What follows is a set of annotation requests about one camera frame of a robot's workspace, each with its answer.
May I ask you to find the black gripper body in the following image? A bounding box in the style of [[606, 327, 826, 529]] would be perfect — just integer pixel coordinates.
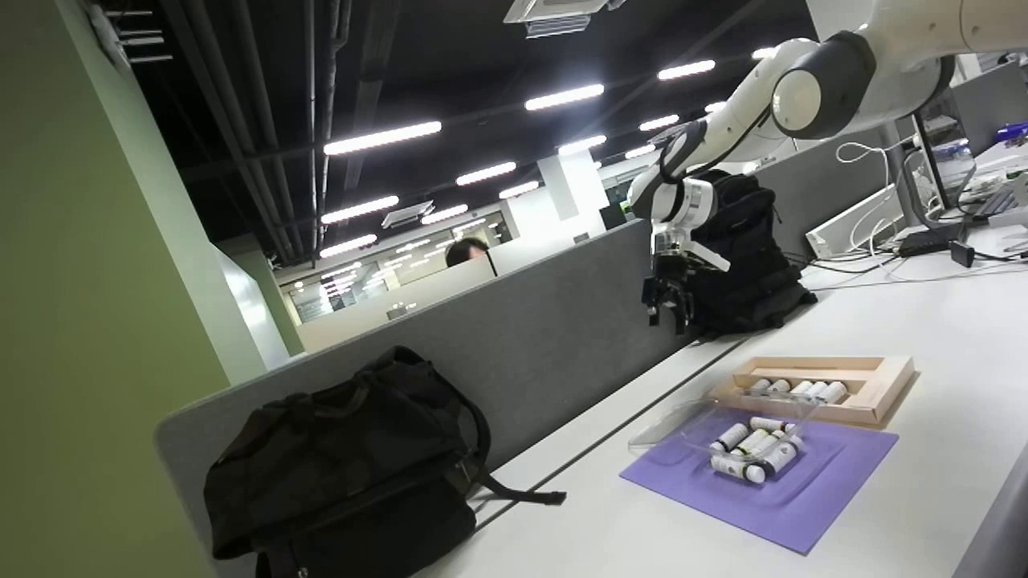
[[640, 264, 707, 316]]

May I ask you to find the tall black backpack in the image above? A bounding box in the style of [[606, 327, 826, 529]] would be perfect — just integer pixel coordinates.
[[640, 167, 823, 344]]

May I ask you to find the grey desk partition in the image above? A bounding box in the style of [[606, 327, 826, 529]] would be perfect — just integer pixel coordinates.
[[154, 114, 917, 578]]

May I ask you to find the dark-haired person head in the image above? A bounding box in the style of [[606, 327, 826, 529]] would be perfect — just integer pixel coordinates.
[[445, 234, 501, 279]]

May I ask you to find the white keyboard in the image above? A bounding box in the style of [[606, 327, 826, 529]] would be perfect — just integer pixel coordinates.
[[805, 180, 917, 264]]

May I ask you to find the white small objects cluster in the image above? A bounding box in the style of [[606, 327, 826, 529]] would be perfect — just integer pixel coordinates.
[[680, 408, 852, 501]]

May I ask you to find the wooden tray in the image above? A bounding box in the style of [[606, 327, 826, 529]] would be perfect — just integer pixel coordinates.
[[707, 352, 922, 433]]

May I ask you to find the purple mat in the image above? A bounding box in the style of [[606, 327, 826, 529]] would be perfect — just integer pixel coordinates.
[[616, 401, 903, 557]]

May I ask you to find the black power adapter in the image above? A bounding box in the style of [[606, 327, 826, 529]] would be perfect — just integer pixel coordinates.
[[898, 222, 973, 260]]

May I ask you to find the black computer monitor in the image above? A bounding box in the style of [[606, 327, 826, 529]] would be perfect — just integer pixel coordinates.
[[906, 61, 1028, 216]]

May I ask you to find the ceiling air vent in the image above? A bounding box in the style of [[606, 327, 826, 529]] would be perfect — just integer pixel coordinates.
[[501, 0, 629, 42]]

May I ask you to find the black duffel bag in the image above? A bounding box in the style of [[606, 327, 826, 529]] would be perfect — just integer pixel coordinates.
[[204, 344, 568, 578]]

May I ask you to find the white wifi router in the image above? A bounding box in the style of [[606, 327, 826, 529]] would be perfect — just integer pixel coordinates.
[[85, 2, 139, 73]]

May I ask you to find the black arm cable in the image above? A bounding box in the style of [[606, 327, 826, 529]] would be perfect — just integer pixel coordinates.
[[655, 117, 713, 180]]

